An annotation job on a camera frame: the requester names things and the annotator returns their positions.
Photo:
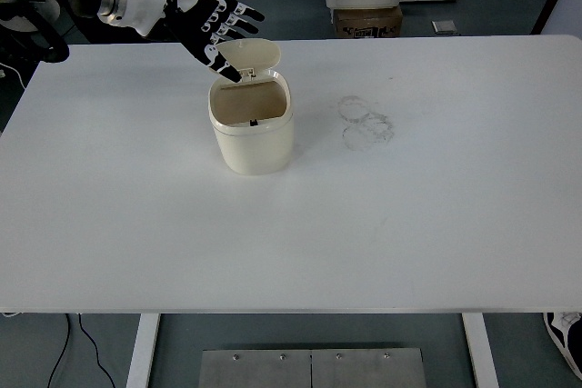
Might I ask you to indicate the cream flip-lid trash bin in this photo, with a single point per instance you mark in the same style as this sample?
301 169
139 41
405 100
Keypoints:
254 152

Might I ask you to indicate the grey metal plate with screws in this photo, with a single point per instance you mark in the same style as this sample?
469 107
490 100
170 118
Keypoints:
273 370

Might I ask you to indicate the small grey floor plate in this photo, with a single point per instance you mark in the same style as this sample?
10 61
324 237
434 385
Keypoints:
444 26

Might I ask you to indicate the brown cardboard box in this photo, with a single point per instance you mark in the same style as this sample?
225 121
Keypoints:
368 20

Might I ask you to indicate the white table leg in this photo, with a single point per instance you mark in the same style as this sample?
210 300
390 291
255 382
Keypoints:
479 351
142 351

